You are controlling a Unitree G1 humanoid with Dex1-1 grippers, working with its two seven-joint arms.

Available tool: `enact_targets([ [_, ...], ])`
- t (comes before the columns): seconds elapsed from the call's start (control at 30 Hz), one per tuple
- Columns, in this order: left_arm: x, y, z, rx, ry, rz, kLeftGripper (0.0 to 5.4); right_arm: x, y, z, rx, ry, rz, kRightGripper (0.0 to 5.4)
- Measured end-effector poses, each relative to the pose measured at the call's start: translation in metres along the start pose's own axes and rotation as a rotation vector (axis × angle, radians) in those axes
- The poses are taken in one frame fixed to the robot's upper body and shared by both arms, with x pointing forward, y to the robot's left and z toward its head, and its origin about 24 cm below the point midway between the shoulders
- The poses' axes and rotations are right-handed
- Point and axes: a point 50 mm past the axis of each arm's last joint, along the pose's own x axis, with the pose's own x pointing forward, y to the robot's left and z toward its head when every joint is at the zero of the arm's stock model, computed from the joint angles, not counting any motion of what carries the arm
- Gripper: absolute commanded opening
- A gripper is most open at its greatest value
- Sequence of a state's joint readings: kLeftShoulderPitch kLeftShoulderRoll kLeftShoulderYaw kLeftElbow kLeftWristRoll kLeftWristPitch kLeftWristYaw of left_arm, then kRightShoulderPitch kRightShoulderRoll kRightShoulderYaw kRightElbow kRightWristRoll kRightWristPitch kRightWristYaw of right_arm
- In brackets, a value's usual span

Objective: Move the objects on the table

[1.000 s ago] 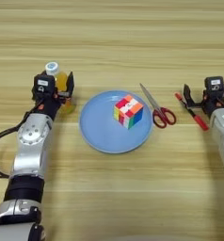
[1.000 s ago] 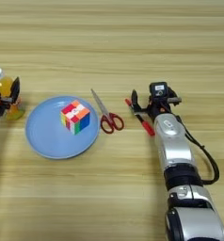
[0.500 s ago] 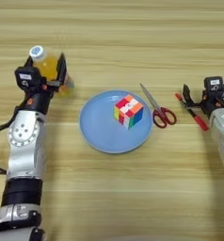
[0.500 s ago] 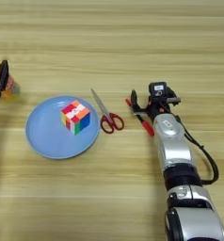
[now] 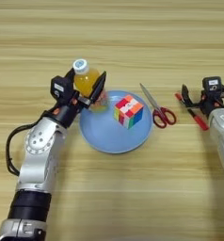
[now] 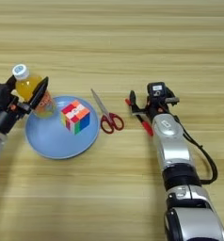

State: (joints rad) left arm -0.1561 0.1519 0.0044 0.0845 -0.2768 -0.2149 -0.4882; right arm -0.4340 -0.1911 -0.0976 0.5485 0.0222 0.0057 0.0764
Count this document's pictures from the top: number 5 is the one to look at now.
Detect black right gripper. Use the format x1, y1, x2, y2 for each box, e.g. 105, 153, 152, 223
181, 84, 224, 117

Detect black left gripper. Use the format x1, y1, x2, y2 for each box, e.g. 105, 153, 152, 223
42, 68, 107, 129

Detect orange juice bottle white cap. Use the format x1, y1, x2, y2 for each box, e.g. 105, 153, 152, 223
72, 58, 110, 113

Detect red and black marker pen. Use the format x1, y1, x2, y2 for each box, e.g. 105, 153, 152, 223
174, 92, 210, 132

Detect multicoloured puzzle cube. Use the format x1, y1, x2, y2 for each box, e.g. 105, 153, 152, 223
113, 94, 145, 130

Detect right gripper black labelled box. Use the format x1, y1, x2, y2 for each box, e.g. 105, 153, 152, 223
202, 75, 222, 94

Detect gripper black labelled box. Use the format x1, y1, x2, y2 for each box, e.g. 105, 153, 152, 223
50, 75, 74, 103
202, 75, 222, 94

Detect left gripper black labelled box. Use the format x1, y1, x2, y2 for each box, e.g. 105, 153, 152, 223
50, 75, 74, 103

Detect light blue round plate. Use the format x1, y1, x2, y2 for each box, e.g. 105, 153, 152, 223
78, 89, 153, 154

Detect red-handled scissors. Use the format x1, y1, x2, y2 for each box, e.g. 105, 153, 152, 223
139, 83, 177, 129

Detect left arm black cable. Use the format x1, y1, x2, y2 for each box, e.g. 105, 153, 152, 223
5, 122, 40, 177

